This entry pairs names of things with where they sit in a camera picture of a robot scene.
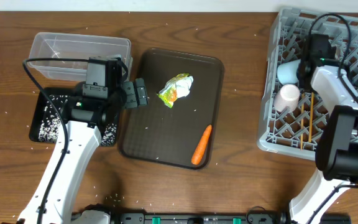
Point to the clear plastic bin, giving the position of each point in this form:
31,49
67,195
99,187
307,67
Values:
58,45

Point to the pink cup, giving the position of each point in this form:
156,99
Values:
287,98

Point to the pile of white rice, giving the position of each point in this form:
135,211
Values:
50,123

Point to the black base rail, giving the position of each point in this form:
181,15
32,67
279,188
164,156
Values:
255,217

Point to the light blue cup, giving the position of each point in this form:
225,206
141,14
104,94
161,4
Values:
287,72

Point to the wooden chopstick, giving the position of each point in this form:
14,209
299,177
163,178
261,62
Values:
302,122

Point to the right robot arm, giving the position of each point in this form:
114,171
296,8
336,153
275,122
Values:
336,154

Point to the wooden chopstick diagonal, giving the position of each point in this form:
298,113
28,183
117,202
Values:
310,128

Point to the brown serving tray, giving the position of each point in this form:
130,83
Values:
164,135

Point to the crumpled green yellow wrapper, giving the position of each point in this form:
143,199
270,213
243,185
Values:
177,87

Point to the black plastic tray bin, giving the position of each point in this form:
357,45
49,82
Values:
42,101

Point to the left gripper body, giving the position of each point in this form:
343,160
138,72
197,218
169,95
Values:
130,94

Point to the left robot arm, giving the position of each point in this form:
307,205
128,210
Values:
77,126

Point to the orange carrot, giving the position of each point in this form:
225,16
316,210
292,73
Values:
201,147

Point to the grey dishwasher rack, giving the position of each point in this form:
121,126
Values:
279,132

